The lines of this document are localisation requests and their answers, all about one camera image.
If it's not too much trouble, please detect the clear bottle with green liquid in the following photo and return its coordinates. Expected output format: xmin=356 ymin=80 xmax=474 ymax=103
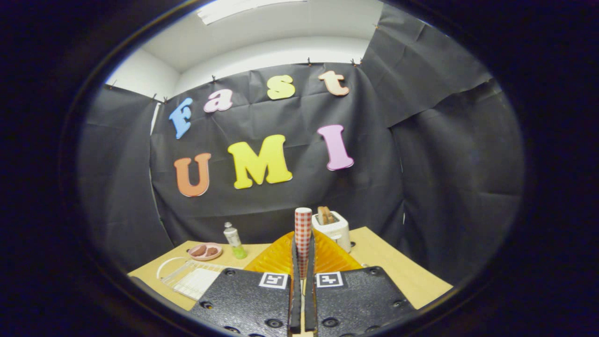
xmin=223 ymin=222 xmax=248 ymax=260

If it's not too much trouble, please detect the white wire dish rack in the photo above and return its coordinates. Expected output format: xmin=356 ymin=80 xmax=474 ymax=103
xmin=156 ymin=256 xmax=234 ymax=301

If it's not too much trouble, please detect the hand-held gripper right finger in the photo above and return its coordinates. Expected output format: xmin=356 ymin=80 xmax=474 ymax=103
xmin=305 ymin=228 xmax=417 ymax=337

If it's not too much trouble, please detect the pink checked handle spoon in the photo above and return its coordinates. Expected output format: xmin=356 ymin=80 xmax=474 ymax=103
xmin=294 ymin=207 xmax=313 ymax=279

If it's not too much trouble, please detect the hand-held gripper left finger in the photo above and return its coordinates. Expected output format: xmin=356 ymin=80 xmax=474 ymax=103
xmin=190 ymin=229 xmax=302 ymax=337

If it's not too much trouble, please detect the cream white toaster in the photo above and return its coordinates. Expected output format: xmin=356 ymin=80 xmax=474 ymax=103
xmin=312 ymin=212 xmax=351 ymax=254

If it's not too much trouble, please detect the small pink plate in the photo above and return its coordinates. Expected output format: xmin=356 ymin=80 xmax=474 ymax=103
xmin=188 ymin=242 xmax=223 ymax=261

